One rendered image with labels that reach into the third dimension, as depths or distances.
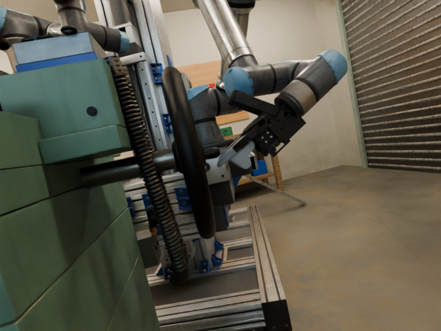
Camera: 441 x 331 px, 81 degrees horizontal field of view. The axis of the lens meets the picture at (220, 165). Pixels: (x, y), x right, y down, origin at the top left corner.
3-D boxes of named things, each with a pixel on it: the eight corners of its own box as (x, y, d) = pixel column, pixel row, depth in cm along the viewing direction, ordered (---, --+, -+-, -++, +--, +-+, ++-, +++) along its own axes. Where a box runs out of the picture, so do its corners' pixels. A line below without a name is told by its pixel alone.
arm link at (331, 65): (327, 73, 65) (356, 75, 58) (297, 103, 64) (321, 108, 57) (315, 46, 61) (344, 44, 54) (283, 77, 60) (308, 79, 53)
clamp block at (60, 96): (119, 125, 34) (102, 55, 33) (10, 148, 32) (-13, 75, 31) (139, 132, 48) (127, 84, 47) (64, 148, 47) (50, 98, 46)
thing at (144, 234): (159, 264, 67) (152, 236, 66) (111, 278, 66) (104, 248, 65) (162, 251, 76) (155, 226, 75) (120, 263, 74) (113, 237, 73)
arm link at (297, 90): (300, 75, 54) (285, 85, 62) (284, 90, 54) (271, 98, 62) (321, 102, 55) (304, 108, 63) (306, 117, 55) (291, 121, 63)
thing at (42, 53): (97, 60, 34) (86, 18, 33) (8, 75, 33) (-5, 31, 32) (121, 85, 47) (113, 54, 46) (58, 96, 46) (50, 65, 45)
